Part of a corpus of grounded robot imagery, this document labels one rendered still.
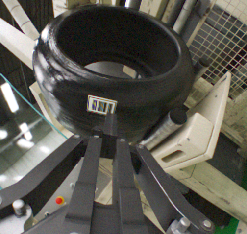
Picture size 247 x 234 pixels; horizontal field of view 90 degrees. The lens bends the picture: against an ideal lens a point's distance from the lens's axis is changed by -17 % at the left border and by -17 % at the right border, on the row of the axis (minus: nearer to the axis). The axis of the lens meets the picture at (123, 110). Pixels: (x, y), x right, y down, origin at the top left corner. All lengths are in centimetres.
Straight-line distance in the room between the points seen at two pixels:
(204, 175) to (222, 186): 13
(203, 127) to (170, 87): 13
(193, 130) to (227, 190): 61
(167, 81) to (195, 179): 53
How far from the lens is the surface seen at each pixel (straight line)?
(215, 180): 87
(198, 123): 37
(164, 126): 37
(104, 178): 102
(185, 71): 45
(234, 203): 96
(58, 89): 36
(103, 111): 32
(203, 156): 37
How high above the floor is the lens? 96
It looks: 9 degrees up
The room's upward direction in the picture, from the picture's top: 54 degrees counter-clockwise
